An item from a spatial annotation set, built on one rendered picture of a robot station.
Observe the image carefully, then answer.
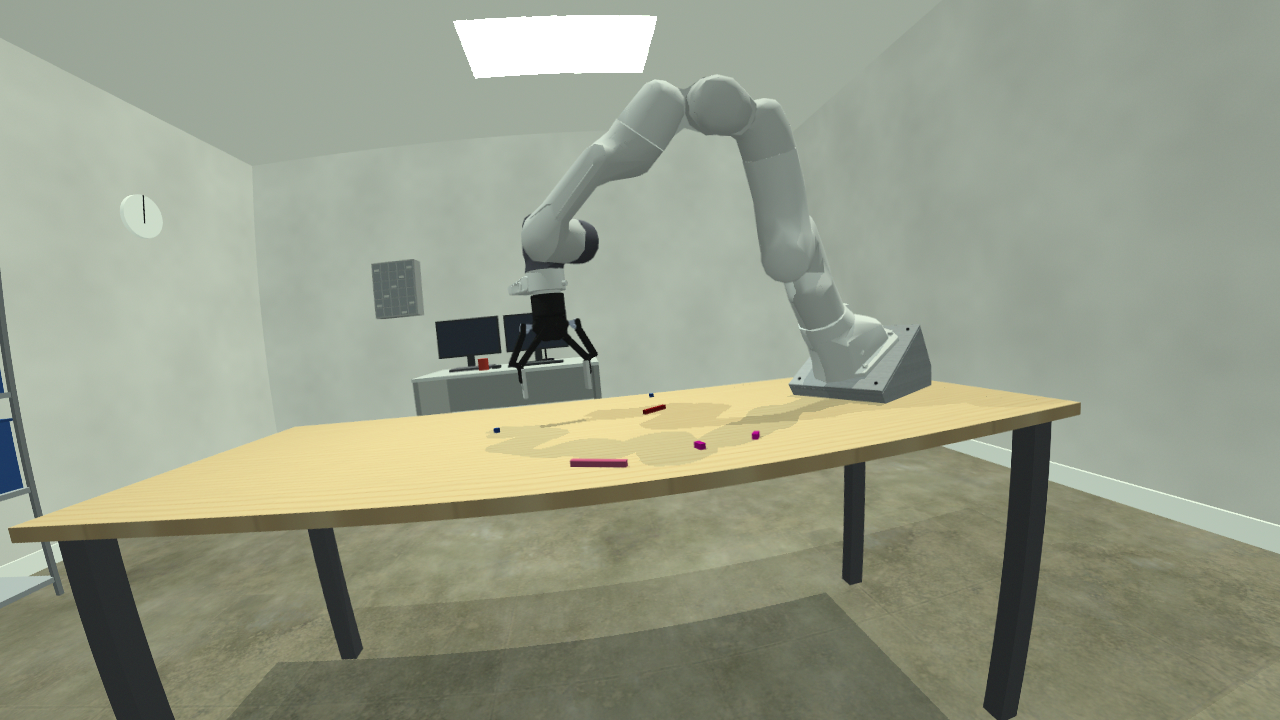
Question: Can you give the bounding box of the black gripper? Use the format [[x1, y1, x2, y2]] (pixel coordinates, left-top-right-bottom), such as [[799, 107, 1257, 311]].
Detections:
[[509, 293, 598, 398]]

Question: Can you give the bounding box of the pink rod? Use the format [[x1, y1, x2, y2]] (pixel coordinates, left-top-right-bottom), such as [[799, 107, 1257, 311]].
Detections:
[[570, 459, 628, 468]]

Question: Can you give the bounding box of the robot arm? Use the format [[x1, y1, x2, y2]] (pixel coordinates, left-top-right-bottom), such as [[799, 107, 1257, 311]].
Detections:
[[508, 74, 899, 383]]

